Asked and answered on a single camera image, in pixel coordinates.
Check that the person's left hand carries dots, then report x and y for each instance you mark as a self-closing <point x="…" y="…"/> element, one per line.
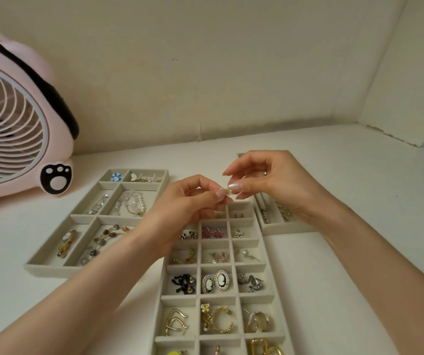
<point x="175" y="218"/>

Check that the person's right hand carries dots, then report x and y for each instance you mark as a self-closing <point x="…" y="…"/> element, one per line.
<point x="285" y="181"/>

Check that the checkered star earring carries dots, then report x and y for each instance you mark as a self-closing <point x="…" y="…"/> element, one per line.
<point x="192" y="234"/>
<point x="184" y="235"/>

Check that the pink star earring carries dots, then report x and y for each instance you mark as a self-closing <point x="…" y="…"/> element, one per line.
<point x="218" y="233"/>
<point x="206" y="233"/>

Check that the gold bow stud earring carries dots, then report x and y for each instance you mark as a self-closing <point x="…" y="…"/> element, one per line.
<point x="190" y="256"/>

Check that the small gold stud earring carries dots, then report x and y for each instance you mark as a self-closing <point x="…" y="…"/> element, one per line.
<point x="176" y="261"/>

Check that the rhinestone bow brooch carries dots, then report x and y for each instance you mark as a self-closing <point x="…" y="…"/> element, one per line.
<point x="149" y="178"/>

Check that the grey necklace tray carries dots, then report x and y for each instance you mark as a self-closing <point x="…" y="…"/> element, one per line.
<point x="282" y="229"/>

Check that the white heart brooch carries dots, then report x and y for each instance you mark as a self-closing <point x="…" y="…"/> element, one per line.
<point x="133" y="177"/>

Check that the pink bow stud earring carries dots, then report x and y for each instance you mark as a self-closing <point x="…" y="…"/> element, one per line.
<point x="219" y="257"/>

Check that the crystal stud earring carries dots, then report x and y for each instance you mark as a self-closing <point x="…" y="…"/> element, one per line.
<point x="238" y="232"/>

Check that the black bow earrings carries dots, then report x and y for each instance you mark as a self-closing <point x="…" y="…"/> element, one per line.
<point x="183" y="283"/>

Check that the oval cameo earring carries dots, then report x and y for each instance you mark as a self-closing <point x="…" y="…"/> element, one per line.
<point x="208" y="284"/>
<point x="222" y="280"/>

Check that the pearl drop earring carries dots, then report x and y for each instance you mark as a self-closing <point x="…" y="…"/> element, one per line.
<point x="244" y="253"/>

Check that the grey earring grid tray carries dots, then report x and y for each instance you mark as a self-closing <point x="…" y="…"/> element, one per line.
<point x="180" y="300"/>

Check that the gold flower stud earring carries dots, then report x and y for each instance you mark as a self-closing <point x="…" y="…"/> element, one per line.
<point x="205" y="307"/>

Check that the silver snake earring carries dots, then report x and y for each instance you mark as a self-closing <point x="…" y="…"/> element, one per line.
<point x="252" y="282"/>

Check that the gold heart hoop earring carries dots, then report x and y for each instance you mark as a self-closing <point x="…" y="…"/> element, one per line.
<point x="175" y="321"/>

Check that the gold chunky hoop earring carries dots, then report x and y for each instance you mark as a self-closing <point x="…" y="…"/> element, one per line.
<point x="215" y="321"/>

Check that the shiny wide hoop earring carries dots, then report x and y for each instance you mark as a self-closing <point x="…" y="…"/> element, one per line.
<point x="258" y="321"/>

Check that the yellow enamel earring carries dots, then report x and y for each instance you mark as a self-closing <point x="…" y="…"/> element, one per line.
<point x="175" y="353"/>

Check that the pink black bow earring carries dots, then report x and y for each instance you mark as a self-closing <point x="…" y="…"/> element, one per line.
<point x="217" y="351"/>

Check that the grey bracelet tray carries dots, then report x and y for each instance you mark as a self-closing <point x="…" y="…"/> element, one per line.
<point x="38" y="271"/>

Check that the person's right forearm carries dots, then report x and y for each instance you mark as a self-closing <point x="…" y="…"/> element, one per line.
<point x="382" y="277"/>

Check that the person's left forearm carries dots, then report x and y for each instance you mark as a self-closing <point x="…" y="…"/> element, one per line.
<point x="60" y="303"/>

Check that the white table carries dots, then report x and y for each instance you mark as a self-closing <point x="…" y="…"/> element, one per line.
<point x="382" y="188"/>

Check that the pink animal-shaped desk fan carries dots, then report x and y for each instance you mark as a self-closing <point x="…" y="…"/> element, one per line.
<point x="12" y="125"/>

